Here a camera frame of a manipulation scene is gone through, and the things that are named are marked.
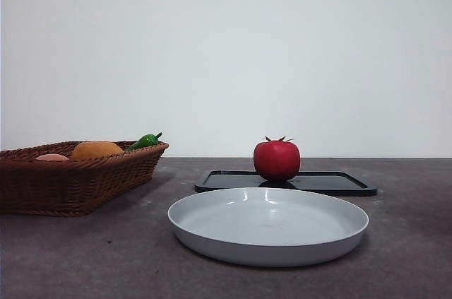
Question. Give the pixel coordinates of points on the orange round fruit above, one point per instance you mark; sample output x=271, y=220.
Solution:
x=95, y=150

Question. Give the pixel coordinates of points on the pink round fruit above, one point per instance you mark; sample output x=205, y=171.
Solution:
x=53, y=157

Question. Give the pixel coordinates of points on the red tomato with green stem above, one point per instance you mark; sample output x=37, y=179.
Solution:
x=277, y=161

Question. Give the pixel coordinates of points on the black rectangular tray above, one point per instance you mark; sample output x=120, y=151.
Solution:
x=335, y=182

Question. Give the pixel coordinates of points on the pale grey round plate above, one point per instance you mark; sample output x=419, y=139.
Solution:
x=268, y=228

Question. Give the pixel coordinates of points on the brown wicker basket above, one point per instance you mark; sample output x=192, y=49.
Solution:
x=70, y=186

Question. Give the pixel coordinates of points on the green chili pepper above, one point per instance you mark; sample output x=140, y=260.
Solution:
x=144, y=141

